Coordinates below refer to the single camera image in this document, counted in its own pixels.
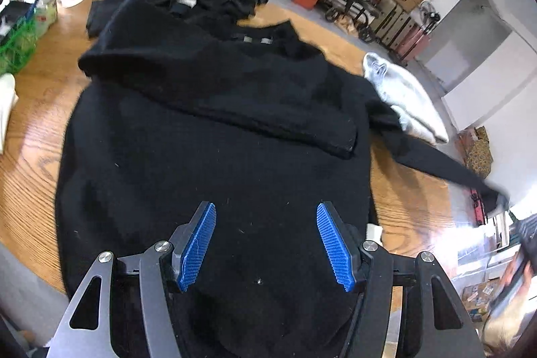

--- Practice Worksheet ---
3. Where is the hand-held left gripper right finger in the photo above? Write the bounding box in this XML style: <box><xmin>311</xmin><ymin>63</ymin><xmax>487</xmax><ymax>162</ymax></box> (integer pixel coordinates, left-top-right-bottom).
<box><xmin>316</xmin><ymin>202</ymin><xmax>483</xmax><ymax>358</ymax></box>

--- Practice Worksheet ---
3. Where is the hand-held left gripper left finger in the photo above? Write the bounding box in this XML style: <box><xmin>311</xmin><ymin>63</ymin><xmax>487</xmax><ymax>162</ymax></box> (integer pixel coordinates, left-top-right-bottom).
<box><xmin>46</xmin><ymin>202</ymin><xmax>217</xmax><ymax>358</ymax></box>

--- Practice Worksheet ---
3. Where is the black knit sweater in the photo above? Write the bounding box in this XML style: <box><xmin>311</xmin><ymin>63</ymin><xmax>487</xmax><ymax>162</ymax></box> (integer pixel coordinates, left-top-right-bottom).
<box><xmin>54</xmin><ymin>0</ymin><xmax>510</xmax><ymax>358</ymax></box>

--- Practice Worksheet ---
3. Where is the person's right forearm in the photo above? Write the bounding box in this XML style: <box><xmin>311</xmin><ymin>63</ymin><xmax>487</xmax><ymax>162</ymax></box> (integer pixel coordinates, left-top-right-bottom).
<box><xmin>482</xmin><ymin>291</ymin><xmax>531</xmax><ymax>354</ymax></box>

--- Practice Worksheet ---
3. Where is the yellow patterned bag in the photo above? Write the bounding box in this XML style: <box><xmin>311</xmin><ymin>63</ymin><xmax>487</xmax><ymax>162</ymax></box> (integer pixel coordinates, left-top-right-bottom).
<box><xmin>457</xmin><ymin>126</ymin><xmax>493</xmax><ymax>178</ymax></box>

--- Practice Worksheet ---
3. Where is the white folded sweater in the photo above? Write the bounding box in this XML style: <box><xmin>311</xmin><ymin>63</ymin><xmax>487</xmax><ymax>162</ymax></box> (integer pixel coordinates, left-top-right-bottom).
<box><xmin>363</xmin><ymin>53</ymin><xmax>449</xmax><ymax>145</ymax></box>

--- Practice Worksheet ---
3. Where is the pink suitcase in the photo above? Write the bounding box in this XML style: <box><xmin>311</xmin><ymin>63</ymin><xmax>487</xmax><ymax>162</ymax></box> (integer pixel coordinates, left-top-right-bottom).
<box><xmin>396</xmin><ymin>27</ymin><xmax>433</xmax><ymax>63</ymax></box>

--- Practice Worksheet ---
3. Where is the olive suitcase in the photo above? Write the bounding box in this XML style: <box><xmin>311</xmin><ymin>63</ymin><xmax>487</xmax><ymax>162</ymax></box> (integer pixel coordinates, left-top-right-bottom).
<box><xmin>369</xmin><ymin>0</ymin><xmax>414</xmax><ymax>48</ymax></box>

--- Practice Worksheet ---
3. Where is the white cloth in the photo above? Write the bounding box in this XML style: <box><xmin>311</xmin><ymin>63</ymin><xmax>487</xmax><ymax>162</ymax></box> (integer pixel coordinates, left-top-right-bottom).
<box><xmin>0</xmin><ymin>73</ymin><xmax>19</xmax><ymax>155</ymax></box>

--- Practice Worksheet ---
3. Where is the black standing fan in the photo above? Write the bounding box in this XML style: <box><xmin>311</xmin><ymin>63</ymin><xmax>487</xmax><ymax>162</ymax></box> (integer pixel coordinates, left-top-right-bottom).
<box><xmin>417</xmin><ymin>0</ymin><xmax>441</xmax><ymax>36</ymax></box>

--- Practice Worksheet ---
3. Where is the flat black garment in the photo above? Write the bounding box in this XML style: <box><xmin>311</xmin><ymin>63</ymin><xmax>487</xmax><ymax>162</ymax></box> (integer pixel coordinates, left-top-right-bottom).
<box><xmin>87</xmin><ymin>0</ymin><xmax>127</xmax><ymax>39</ymax></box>

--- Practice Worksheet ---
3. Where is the green plastic basket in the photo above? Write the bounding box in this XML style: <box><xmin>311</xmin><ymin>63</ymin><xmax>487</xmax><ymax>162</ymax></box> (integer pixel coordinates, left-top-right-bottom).
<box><xmin>0</xmin><ymin>0</ymin><xmax>40</xmax><ymax>75</ymax></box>

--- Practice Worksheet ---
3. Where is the clear plastic container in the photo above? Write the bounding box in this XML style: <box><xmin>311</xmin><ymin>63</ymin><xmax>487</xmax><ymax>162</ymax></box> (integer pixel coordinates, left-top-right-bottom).
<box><xmin>36</xmin><ymin>0</ymin><xmax>59</xmax><ymax>38</ymax></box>

